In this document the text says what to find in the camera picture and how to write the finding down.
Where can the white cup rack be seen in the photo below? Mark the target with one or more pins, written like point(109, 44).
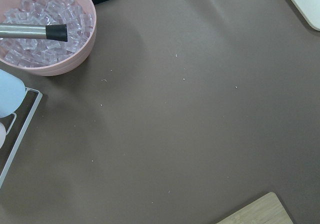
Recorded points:
point(16, 125)

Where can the steel muddler black tip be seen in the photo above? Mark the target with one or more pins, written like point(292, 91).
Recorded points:
point(57, 32)

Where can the light blue cup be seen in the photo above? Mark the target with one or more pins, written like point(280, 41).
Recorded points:
point(12, 93)

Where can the bamboo cutting board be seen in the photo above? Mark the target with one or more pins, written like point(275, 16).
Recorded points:
point(268, 209)

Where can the pink cup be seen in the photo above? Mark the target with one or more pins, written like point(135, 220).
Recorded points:
point(2, 134)

